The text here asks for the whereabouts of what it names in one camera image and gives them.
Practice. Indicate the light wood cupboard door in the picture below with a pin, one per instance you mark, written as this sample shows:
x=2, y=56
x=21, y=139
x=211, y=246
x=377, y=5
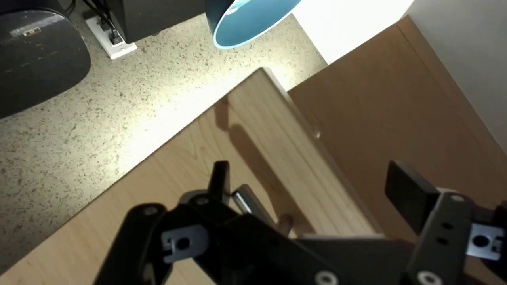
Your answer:
x=174, y=174
x=401, y=105

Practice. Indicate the dark grey air fryer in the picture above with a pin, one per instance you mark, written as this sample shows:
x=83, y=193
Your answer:
x=37, y=57

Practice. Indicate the black steel microwave oven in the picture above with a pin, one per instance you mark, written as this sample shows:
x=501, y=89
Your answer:
x=159, y=16

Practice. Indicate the dark blue bowl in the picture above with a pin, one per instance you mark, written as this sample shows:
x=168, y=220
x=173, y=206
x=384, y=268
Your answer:
x=247, y=21

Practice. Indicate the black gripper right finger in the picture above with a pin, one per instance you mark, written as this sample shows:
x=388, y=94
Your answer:
x=441, y=231

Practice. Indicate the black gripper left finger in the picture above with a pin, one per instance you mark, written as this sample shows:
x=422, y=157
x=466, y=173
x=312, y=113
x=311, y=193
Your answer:
x=140, y=238

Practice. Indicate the white power strip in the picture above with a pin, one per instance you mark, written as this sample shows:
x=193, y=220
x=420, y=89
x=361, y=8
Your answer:
x=119, y=48

